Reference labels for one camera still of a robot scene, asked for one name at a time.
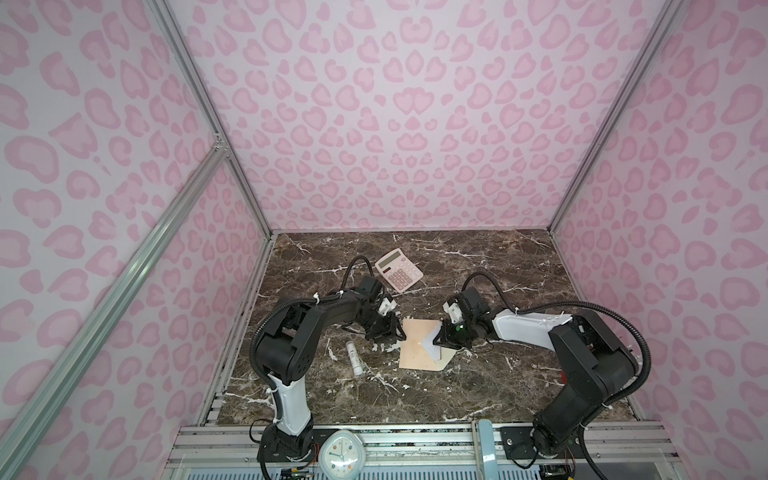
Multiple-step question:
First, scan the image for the aluminium frame strut left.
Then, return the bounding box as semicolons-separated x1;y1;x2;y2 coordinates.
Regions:
145;0;273;239

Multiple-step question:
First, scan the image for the aluminium frame strut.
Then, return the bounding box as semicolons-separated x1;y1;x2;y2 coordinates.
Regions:
145;0;273;239
547;0;689;238

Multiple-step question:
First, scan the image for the aluminium frame strut right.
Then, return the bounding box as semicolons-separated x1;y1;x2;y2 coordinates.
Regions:
547;0;689;238

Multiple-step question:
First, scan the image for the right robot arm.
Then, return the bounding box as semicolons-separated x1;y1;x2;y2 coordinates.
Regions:
433;287;651;457

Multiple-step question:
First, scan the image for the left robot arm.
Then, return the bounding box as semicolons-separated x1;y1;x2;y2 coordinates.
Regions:
248;276;406;460

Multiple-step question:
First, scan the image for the aluminium diagonal frame bar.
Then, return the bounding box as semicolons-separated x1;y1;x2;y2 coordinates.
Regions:
1;145;227;479

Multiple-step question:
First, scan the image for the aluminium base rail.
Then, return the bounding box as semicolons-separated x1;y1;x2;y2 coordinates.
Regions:
161;421;688;479

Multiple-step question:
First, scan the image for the white desk clock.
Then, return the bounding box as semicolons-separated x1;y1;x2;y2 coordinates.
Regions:
318;430;367;480

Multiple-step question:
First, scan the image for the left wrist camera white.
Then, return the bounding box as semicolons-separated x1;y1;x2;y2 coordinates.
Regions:
378;297;398;318

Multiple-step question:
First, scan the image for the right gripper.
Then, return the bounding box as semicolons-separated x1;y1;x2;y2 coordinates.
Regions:
429;317;479;350

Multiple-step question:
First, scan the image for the white glue stick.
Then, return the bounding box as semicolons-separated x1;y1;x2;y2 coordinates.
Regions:
346;341;364;377

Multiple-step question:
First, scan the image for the peach envelope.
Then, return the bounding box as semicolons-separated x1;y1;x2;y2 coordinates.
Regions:
398;318;456;372

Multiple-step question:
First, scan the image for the right black cable conduit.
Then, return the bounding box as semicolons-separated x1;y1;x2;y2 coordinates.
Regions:
460;271;653;480

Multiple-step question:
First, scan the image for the pink calculator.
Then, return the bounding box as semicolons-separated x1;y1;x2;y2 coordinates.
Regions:
375;248;423;293

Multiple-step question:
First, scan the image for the light blue tape strip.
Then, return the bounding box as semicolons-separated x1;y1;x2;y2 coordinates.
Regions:
472;419;499;480

